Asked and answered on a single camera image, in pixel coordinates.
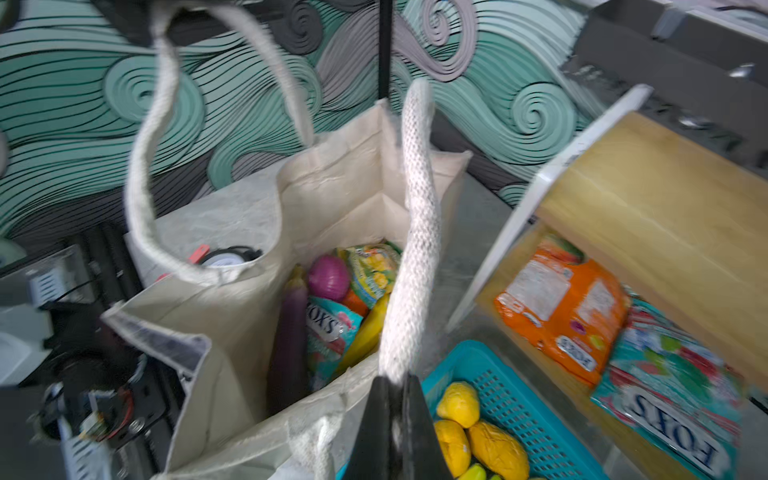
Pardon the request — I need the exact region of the black wall shelf tray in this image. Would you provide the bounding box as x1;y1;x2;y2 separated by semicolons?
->
561;1;767;176

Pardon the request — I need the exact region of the purple eggplant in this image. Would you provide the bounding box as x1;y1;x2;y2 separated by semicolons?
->
266;264;309;416

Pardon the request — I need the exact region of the yellow banana bunch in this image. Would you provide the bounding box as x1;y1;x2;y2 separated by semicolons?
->
456;463;501;480

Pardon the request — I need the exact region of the teal plastic basket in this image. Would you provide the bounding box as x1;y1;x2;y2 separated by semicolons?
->
335;340;610;480

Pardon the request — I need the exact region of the orange Fox's candy bag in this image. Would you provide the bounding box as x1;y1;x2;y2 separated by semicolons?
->
495;233;631;387

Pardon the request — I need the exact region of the yellow lemon front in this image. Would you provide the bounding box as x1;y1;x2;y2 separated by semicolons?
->
434;420;472;478

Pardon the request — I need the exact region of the beige canvas grocery bag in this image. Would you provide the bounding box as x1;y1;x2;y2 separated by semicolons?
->
103;1;470;479

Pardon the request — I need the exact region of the orange fruit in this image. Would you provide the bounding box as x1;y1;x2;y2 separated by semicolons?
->
341;289;370;318

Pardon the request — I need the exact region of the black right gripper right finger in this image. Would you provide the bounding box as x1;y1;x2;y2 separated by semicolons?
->
400;374;452;480

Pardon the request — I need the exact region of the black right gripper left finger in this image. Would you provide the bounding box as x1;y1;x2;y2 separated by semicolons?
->
342;376;391;480

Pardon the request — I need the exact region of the black alarm clock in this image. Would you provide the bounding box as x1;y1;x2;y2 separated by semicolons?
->
197;246;263;267

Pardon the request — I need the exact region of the white wooden two-tier shelf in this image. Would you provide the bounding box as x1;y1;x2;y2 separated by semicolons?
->
445;82;768;480

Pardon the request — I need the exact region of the yellow potato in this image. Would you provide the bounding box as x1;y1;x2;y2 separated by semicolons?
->
467;421;530;480

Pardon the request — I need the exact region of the yellow lemon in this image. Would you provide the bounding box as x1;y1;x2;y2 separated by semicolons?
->
436;381;480;429
434;420;472;478

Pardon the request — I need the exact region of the yellow-green candy bag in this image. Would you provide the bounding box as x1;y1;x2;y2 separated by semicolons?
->
334;242;401;308

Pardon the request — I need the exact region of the purple onion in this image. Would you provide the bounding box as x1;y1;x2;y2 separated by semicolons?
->
308;254;350;301

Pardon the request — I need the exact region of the single yellow banana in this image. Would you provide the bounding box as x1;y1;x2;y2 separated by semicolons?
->
333;294;390;379

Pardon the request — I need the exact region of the green Fox's candy bag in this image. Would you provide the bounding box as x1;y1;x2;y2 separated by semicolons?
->
591;296;747;479

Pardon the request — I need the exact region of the green-red candy bag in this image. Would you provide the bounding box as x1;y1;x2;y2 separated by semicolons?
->
305;296;364;392

